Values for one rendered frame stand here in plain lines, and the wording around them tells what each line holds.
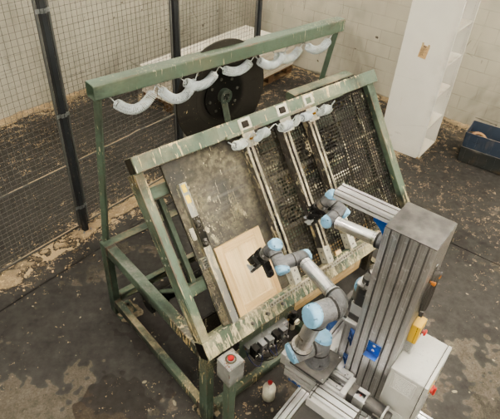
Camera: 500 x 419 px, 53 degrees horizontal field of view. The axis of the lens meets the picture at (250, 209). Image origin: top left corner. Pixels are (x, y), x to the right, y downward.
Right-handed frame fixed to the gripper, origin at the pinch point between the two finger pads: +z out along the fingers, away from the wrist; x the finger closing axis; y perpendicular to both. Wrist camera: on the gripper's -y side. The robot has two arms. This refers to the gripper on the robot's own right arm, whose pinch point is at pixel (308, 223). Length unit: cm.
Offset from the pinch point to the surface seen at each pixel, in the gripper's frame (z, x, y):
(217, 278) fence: 29, 35, 54
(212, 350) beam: 49, 74, 50
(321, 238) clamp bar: 23.3, -7.1, -24.5
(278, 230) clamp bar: 16.8, -1.4, 13.9
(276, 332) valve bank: 49, 58, 5
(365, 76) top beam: -36, -126, -47
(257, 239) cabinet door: 22.7, 4.5, 27.1
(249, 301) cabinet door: 42, 41, 26
